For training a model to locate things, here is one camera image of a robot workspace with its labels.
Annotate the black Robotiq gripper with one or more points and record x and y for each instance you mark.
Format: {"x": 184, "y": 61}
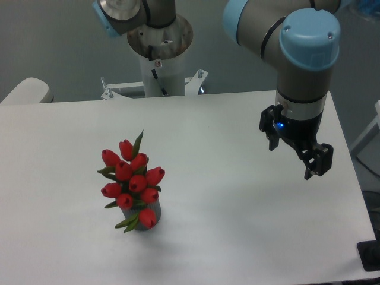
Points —
{"x": 301, "y": 136}

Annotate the red tulip bouquet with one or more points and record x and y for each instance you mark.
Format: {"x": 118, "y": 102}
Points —
{"x": 132, "y": 184}

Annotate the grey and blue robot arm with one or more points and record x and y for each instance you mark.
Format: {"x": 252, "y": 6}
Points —
{"x": 299, "y": 39}

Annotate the dark grey ribbed vase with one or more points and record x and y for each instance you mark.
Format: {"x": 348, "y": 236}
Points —
{"x": 141, "y": 218}

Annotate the black box at table corner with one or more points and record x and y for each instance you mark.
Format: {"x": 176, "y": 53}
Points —
{"x": 369, "y": 255}

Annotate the blue object top right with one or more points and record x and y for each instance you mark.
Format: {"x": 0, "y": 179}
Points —
{"x": 366, "y": 9}

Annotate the beige chair armrest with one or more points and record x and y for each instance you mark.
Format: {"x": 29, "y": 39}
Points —
{"x": 30, "y": 91}

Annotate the white furniture frame at right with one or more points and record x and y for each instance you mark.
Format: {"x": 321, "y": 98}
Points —
{"x": 369, "y": 133}

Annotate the white pedestal base bracket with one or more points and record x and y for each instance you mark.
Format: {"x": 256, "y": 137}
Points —
{"x": 193, "y": 86}

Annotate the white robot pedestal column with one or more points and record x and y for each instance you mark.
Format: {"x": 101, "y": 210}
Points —
{"x": 162, "y": 51}

